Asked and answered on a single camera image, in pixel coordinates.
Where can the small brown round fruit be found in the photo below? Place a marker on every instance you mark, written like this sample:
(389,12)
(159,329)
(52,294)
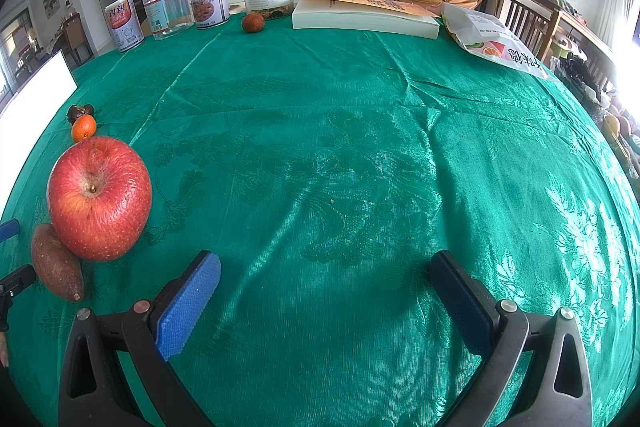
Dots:
(253,23)

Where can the green patterned tablecloth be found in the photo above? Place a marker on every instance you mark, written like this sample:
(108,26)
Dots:
(325,182)

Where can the thick white book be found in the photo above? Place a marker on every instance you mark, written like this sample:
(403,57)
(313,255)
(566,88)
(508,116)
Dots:
(360,19)

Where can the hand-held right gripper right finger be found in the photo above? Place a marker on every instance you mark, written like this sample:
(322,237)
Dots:
(462,302)

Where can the glass jar with gold lid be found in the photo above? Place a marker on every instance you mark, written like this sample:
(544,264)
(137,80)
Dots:
(167,9)

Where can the small red label can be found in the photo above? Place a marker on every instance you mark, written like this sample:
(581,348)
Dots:
(124,24)

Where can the wooden dining chair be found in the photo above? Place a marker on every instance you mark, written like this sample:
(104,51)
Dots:
(77,37)

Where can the white snack bag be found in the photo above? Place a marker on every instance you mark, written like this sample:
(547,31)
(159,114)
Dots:
(490,39)

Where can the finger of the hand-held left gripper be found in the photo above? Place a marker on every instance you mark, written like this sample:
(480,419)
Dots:
(17,279)
(7,230)

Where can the sweet potato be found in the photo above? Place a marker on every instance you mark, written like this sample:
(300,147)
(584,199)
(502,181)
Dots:
(57,264)

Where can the white cardboard box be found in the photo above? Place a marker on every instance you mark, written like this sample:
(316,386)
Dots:
(35,92)

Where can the red apple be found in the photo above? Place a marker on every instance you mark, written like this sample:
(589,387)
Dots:
(100,202)

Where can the dark wooden chair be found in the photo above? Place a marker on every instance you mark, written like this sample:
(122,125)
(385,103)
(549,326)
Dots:
(525,14)

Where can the small orange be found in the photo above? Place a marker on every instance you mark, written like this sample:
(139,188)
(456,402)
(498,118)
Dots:
(83,129)

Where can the dark green brown fruit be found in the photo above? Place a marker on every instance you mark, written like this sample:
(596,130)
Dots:
(79,112)

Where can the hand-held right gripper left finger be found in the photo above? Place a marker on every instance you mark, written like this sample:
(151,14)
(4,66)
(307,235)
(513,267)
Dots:
(192,302)

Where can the wooden bench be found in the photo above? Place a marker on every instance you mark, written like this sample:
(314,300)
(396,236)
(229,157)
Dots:
(582,32)

